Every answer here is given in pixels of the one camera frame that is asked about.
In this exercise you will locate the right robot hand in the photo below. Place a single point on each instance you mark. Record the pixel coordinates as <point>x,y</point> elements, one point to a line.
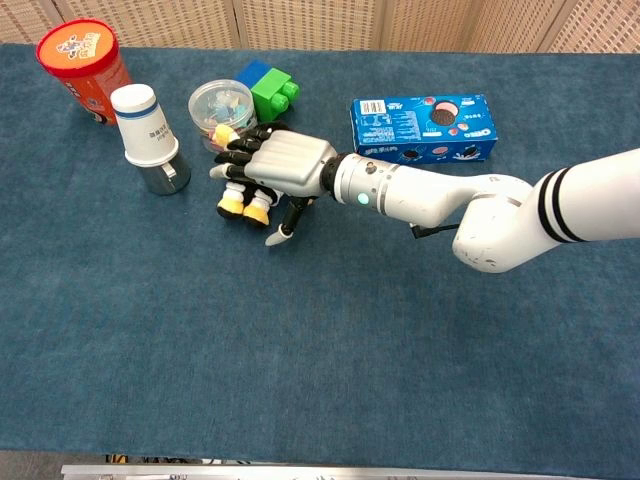
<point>290,162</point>

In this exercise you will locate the black white plush doll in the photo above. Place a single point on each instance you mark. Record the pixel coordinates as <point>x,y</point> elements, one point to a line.
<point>245,205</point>

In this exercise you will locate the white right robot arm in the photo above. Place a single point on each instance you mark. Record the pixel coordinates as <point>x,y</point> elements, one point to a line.
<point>450,195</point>

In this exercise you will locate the green toy building block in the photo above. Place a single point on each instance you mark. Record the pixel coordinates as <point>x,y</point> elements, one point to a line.
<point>274,92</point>

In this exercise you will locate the blue plastic building block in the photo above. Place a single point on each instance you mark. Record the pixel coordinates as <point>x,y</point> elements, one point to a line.
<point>252,74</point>

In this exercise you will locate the clear round plastic jar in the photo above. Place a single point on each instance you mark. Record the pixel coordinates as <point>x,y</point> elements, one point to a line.
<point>220,107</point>

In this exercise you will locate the stainless steel cup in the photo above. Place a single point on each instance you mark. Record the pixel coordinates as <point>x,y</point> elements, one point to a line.
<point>167,177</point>

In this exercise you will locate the blue Oreo cookie box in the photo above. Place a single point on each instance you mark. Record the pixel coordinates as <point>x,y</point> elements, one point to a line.
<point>425,125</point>

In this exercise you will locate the woven folding screen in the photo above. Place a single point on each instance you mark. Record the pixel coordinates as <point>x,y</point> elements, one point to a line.
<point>320,22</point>

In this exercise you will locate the white paper cup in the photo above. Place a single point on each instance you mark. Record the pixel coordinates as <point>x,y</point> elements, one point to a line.
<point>142,130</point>

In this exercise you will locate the teal table cloth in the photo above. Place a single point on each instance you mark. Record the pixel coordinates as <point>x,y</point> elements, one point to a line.
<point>300,325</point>

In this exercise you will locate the red cylindrical snack canister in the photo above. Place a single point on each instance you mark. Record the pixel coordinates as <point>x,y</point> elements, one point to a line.
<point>85,70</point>

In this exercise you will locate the silver metal rail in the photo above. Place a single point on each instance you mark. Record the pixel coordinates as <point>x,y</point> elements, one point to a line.
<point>250,472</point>

